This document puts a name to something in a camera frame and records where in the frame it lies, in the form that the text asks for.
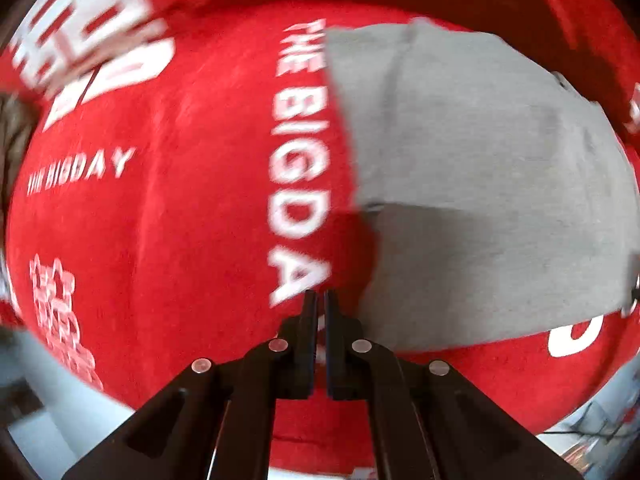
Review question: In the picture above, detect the grey small knit garment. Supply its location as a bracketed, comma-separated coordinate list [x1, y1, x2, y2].
[326, 20, 639, 350]

